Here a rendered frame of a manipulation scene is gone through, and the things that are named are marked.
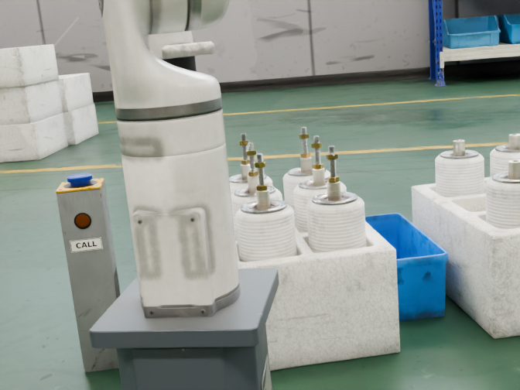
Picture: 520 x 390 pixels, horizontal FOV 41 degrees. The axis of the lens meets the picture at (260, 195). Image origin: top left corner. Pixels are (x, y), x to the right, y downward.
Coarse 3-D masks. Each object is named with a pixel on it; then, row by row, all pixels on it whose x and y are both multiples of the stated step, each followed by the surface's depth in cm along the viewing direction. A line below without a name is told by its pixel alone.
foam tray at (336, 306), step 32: (320, 256) 110; (352, 256) 110; (384, 256) 111; (288, 288) 110; (320, 288) 110; (352, 288) 111; (384, 288) 112; (288, 320) 111; (320, 320) 112; (352, 320) 112; (384, 320) 113; (288, 352) 112; (320, 352) 113; (352, 352) 114; (384, 352) 114
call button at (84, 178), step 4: (68, 176) 113; (72, 176) 112; (76, 176) 112; (80, 176) 112; (84, 176) 112; (88, 176) 113; (68, 180) 112; (72, 180) 112; (76, 180) 112; (80, 180) 112; (84, 180) 112; (88, 180) 113; (72, 184) 113; (76, 184) 112; (80, 184) 112; (84, 184) 113
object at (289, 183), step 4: (328, 172) 138; (284, 176) 138; (288, 176) 137; (292, 176) 136; (296, 176) 135; (300, 176) 135; (304, 176) 135; (308, 176) 135; (312, 176) 134; (284, 180) 137; (288, 180) 136; (292, 180) 135; (296, 180) 135; (300, 180) 134; (284, 184) 138; (288, 184) 136; (292, 184) 135; (296, 184) 135; (284, 188) 138; (288, 188) 137; (292, 188) 135; (284, 192) 139; (288, 192) 137; (292, 192) 136; (284, 196) 139; (288, 196) 137; (292, 196) 136; (288, 200) 137; (292, 200) 136; (292, 204) 136; (292, 208) 137
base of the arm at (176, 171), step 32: (128, 128) 58; (160, 128) 57; (192, 128) 57; (128, 160) 59; (160, 160) 58; (192, 160) 58; (224, 160) 61; (128, 192) 60; (160, 192) 58; (192, 192) 58; (224, 192) 61; (160, 224) 59; (192, 224) 58; (224, 224) 61; (160, 256) 60; (192, 256) 59; (224, 256) 61; (160, 288) 60; (192, 288) 60; (224, 288) 62
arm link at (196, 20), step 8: (192, 0) 56; (200, 0) 56; (208, 0) 56; (216, 0) 56; (224, 0) 57; (192, 8) 56; (200, 8) 57; (208, 8) 57; (216, 8) 57; (224, 8) 58; (192, 16) 57; (200, 16) 57; (208, 16) 58; (216, 16) 58; (192, 24) 58; (200, 24) 58; (208, 24) 59
